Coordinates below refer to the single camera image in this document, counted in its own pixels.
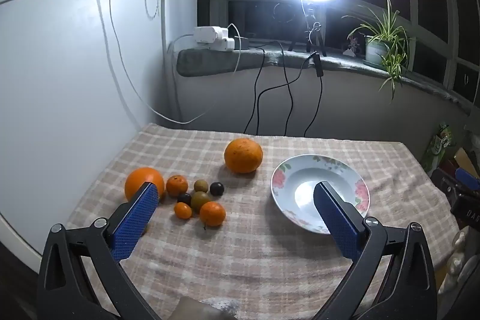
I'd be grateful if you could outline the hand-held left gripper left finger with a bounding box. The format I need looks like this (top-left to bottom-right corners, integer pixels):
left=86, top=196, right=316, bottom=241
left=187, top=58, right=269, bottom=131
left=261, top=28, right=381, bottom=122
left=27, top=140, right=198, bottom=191
left=36, top=181, right=162, bottom=320

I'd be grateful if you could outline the person's right hand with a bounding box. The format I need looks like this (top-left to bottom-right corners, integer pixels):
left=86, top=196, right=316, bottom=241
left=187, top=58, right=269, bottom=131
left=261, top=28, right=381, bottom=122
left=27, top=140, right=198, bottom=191
left=438, top=228, right=471, bottom=296

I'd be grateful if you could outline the large rough orange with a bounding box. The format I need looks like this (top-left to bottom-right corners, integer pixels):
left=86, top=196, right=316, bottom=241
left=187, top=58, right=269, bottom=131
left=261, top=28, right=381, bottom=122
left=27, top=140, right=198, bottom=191
left=224, top=137, right=263, bottom=174

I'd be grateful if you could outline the green packet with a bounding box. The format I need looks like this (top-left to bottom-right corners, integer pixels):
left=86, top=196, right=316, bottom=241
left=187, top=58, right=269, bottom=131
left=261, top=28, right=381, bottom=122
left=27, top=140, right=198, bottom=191
left=422, top=123, right=456, bottom=171

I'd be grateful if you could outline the large green-brown fruit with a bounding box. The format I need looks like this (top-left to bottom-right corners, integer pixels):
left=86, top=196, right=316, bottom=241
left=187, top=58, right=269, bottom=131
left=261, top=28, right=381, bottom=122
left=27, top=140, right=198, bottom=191
left=190, top=191, right=212, bottom=212

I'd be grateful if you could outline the thin white cable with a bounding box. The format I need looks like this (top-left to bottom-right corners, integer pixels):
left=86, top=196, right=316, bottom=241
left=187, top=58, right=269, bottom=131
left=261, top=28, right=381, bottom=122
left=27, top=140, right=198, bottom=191
left=109, top=0, right=242, bottom=125

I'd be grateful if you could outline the large smooth orange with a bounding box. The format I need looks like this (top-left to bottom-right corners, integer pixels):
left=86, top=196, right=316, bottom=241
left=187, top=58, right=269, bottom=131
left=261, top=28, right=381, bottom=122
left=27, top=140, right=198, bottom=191
left=124, top=167, right=166, bottom=202

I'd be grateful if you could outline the mandarin with stem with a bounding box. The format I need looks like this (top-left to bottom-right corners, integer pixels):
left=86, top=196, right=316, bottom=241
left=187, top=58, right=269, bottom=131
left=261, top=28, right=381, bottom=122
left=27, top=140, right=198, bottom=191
left=166, top=175, right=189, bottom=198

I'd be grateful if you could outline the small orange kumquat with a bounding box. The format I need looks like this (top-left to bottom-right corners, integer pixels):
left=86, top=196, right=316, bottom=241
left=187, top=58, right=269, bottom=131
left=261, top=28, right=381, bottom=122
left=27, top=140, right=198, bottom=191
left=173, top=202, right=193, bottom=219

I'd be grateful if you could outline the black tripod stand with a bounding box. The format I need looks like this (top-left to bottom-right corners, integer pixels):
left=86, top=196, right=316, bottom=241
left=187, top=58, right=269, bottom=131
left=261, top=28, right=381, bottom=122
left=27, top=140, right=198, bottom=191
left=288, top=1, right=327, bottom=56

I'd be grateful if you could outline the black cable with switch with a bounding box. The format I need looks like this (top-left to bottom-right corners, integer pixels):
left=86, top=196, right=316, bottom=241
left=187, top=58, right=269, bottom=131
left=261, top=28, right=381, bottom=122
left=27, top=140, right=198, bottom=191
left=300, top=52, right=325, bottom=136

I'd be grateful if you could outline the floral white plate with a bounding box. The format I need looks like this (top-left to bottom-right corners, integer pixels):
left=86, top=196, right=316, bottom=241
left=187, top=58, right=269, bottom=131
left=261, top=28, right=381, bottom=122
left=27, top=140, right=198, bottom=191
left=271, top=154, right=371, bottom=234

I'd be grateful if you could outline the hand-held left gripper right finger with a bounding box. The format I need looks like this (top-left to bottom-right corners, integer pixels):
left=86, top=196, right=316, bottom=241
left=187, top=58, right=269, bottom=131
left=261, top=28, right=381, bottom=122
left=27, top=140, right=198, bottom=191
left=311, top=181, right=439, bottom=320

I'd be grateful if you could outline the checked beige tablecloth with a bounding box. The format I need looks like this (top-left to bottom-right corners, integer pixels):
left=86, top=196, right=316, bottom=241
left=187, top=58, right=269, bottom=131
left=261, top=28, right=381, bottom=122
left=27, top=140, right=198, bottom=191
left=64, top=123, right=460, bottom=320

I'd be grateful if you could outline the grey windowsill cloth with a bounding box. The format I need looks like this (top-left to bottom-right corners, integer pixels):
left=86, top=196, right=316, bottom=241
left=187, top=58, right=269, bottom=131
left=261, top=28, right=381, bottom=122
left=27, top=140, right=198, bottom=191
left=176, top=44, right=480, bottom=114

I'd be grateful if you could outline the white power strip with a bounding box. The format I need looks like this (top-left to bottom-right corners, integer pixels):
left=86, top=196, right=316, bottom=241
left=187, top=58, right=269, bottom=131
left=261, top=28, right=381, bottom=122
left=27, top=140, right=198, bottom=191
left=193, top=25, right=228, bottom=44

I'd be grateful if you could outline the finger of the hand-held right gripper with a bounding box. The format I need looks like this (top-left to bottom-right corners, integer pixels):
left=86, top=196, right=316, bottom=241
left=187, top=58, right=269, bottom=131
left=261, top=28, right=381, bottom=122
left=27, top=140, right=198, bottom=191
left=455, top=167, right=480, bottom=190

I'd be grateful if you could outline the potted spider plant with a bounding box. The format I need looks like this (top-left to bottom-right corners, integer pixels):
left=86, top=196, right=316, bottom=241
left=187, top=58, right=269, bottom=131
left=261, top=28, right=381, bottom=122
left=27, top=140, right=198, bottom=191
left=341, top=0, right=417, bottom=101

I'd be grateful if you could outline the small flower ornament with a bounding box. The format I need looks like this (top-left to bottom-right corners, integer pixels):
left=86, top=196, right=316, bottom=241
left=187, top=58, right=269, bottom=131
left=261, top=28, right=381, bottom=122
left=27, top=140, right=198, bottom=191
left=342, top=35, right=362, bottom=56

